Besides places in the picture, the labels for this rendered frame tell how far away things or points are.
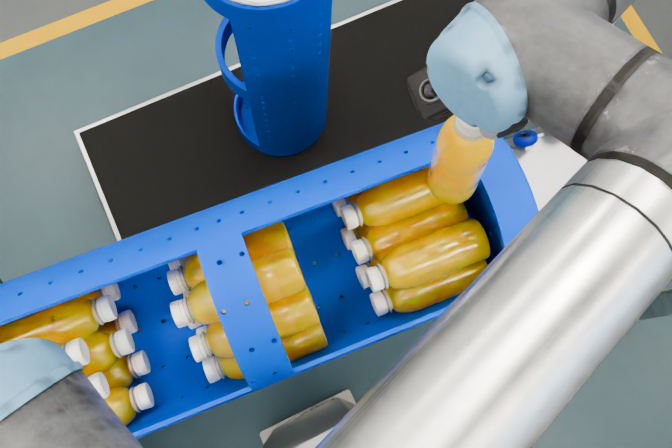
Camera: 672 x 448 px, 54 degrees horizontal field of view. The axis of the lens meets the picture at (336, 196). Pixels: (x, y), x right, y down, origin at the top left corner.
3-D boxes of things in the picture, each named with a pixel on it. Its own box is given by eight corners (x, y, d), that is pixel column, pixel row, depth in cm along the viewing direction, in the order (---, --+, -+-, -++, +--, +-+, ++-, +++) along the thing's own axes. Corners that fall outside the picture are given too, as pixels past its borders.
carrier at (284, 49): (290, 57, 216) (218, 105, 211) (277, -146, 132) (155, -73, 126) (344, 123, 211) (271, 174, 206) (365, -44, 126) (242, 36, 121)
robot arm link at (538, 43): (564, 127, 36) (683, 2, 39) (411, 24, 41) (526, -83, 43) (544, 188, 43) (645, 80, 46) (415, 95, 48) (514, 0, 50)
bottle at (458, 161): (416, 179, 93) (429, 118, 76) (452, 150, 94) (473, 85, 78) (450, 215, 91) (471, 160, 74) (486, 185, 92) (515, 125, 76)
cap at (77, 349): (79, 372, 94) (91, 367, 94) (66, 361, 91) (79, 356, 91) (76, 348, 97) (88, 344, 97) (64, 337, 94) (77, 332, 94)
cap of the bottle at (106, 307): (102, 301, 102) (113, 297, 103) (108, 324, 101) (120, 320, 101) (93, 295, 99) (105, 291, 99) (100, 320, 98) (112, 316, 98)
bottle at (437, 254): (468, 210, 107) (366, 249, 105) (487, 225, 101) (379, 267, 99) (476, 247, 110) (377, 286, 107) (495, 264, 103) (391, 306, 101)
